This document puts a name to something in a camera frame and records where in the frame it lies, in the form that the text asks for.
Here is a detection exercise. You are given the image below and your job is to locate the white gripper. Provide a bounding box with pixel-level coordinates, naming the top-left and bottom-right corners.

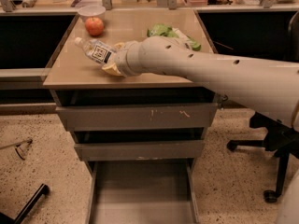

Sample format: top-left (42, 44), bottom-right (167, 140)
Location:
top-left (102, 41), bottom-right (146, 77)

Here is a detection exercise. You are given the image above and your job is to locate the clear plastic water bottle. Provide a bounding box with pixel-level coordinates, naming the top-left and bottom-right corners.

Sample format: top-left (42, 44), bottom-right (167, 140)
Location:
top-left (75, 37), bottom-right (116, 66)

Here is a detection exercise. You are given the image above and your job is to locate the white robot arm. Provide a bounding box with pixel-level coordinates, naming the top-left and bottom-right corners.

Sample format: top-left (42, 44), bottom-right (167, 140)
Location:
top-left (104, 36), bottom-right (299, 159)

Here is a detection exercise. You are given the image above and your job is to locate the grey drawer cabinet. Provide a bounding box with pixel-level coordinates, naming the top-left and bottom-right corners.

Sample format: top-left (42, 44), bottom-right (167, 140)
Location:
top-left (42, 8), bottom-right (229, 224)

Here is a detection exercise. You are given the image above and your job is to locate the top grey drawer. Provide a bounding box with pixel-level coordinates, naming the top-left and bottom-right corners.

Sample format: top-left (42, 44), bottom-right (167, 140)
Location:
top-left (56, 103), bottom-right (217, 132)

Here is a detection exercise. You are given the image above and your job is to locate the middle grey drawer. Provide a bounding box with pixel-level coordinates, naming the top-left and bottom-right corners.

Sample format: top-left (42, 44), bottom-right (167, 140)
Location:
top-left (74, 140), bottom-right (204, 161)

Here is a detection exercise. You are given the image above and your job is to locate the bottom open grey drawer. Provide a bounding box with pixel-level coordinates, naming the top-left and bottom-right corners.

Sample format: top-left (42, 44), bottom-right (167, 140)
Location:
top-left (85, 160), bottom-right (200, 224)

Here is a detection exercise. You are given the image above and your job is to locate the red apple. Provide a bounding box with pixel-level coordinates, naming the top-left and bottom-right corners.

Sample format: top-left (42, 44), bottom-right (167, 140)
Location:
top-left (84, 17), bottom-right (104, 36)

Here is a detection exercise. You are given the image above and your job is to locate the green chip bag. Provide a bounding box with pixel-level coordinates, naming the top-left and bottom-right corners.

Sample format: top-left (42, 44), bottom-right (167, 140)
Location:
top-left (147, 23), bottom-right (201, 51)

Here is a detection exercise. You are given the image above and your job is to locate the white bowl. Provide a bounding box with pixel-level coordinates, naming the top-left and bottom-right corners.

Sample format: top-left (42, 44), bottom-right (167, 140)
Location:
top-left (78, 5), bottom-right (106, 21)

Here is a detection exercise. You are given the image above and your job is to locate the metal stand on floor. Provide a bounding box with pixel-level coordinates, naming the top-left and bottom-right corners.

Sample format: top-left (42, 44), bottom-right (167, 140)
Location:
top-left (0, 138), bottom-right (33, 161)

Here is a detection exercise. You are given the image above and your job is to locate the black chair leg left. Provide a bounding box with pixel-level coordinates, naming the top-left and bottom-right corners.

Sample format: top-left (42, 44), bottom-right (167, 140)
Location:
top-left (0, 184), bottom-right (50, 224)

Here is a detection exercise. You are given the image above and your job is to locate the black office chair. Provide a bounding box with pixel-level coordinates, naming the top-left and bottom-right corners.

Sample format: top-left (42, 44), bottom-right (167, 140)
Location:
top-left (227, 12), bottom-right (299, 203)

